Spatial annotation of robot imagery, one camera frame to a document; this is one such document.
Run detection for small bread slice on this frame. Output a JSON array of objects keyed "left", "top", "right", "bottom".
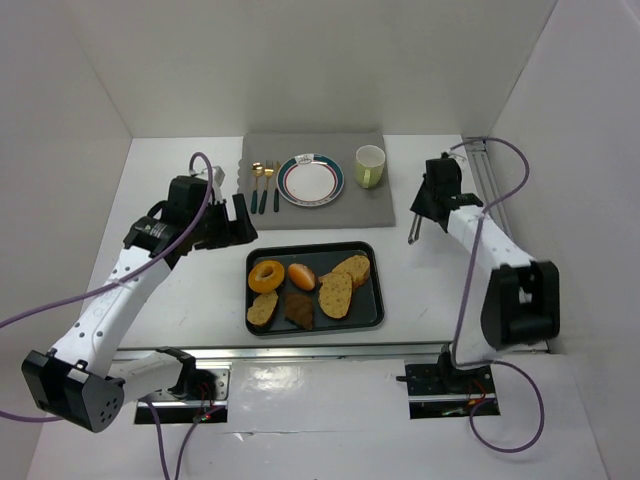
[{"left": 247, "top": 291, "right": 278, "bottom": 328}]

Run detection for silver metal tongs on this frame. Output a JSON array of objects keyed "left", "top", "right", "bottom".
[{"left": 408, "top": 214, "right": 422, "bottom": 245}]

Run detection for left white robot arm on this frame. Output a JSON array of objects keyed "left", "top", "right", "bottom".
[{"left": 21, "top": 176, "right": 257, "bottom": 433}]

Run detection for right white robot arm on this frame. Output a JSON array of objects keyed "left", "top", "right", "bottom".
[{"left": 408, "top": 153, "right": 560, "bottom": 380}]

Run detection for back seeded bread slice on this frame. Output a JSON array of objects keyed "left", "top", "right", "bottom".
[{"left": 332, "top": 255, "right": 371, "bottom": 289}]

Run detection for seeded bread slice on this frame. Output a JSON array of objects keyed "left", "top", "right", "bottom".
[
  {"left": 332, "top": 255, "right": 371, "bottom": 289},
  {"left": 318, "top": 272, "right": 353, "bottom": 320}
]

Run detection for front seeded bread slice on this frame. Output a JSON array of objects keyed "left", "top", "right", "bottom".
[{"left": 318, "top": 272, "right": 353, "bottom": 320}]

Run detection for orange glazed donut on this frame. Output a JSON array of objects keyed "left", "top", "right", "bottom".
[{"left": 248, "top": 260, "right": 285, "bottom": 294}]

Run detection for white plate teal rim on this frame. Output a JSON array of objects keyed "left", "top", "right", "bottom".
[{"left": 278, "top": 153, "right": 345, "bottom": 208}]

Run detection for round orange bun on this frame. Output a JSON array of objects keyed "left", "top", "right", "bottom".
[{"left": 287, "top": 263, "right": 316, "bottom": 291}]

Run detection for black baking tray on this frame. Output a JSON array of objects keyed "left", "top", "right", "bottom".
[{"left": 245, "top": 241, "right": 384, "bottom": 337}]

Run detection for light green mug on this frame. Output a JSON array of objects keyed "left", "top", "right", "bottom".
[{"left": 355, "top": 145, "right": 386, "bottom": 189}]

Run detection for grey placemat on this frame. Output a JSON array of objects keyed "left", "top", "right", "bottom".
[{"left": 238, "top": 131, "right": 396, "bottom": 230}]

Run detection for brown chocolate croissant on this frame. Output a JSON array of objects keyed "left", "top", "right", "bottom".
[{"left": 285, "top": 293, "right": 314, "bottom": 331}]

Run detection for gold spoon green handle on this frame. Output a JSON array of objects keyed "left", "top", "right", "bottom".
[{"left": 250, "top": 162, "right": 264, "bottom": 214}]

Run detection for gold fork green handle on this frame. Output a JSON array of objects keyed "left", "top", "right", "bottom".
[{"left": 266, "top": 161, "right": 281, "bottom": 213}]

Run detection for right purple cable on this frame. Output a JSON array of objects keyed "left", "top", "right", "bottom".
[{"left": 449, "top": 137, "right": 546, "bottom": 454}]

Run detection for aluminium rail right side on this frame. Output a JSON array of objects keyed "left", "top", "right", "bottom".
[{"left": 450, "top": 137, "right": 560, "bottom": 368}]

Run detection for aluminium rail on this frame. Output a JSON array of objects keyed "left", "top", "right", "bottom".
[
  {"left": 112, "top": 340, "right": 451, "bottom": 362},
  {"left": 450, "top": 137, "right": 560, "bottom": 368}
]

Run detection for aluminium rail front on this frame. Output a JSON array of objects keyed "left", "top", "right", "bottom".
[{"left": 112, "top": 340, "right": 451, "bottom": 362}]

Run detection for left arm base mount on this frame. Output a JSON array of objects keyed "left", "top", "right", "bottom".
[{"left": 150, "top": 361, "right": 231, "bottom": 425}]

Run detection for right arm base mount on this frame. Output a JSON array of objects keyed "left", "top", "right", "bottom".
[{"left": 395, "top": 355, "right": 500, "bottom": 420}]

